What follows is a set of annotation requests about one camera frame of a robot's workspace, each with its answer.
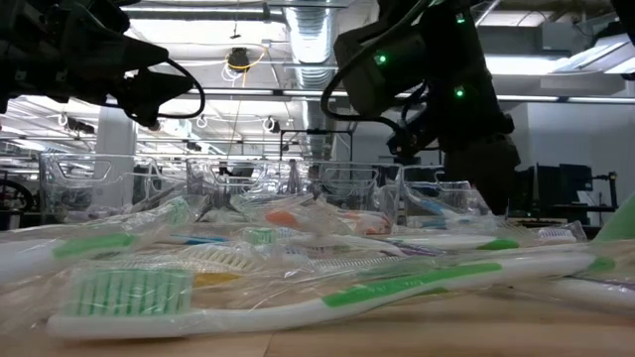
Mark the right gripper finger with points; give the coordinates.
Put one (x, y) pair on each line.
(488, 178)

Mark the silver round ventilation duct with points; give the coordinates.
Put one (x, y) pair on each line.
(310, 39)

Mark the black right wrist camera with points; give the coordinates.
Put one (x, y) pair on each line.
(382, 74)

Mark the white pillar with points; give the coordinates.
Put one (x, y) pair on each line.
(116, 163)

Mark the black wheel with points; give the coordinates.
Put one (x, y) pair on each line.
(12, 196)

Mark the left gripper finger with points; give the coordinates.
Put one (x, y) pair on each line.
(154, 94)
(144, 49)

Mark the blue white toothbrush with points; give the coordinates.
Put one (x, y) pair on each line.
(436, 224)
(198, 240)
(431, 207)

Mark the black monitors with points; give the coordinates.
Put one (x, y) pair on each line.
(550, 183)

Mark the black stand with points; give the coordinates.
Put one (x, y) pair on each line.
(612, 188)

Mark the long light bar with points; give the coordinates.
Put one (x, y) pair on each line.
(248, 92)

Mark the green white wrapped toothbrush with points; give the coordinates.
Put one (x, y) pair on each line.
(496, 244)
(94, 244)
(124, 297)

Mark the clear plastic bin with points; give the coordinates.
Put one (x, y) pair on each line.
(89, 178)
(421, 186)
(347, 186)
(238, 178)

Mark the ceiling light panel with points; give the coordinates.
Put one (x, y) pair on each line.
(526, 64)

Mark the green cloth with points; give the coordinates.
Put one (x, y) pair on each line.
(620, 223)

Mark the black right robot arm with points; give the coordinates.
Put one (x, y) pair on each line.
(624, 12)

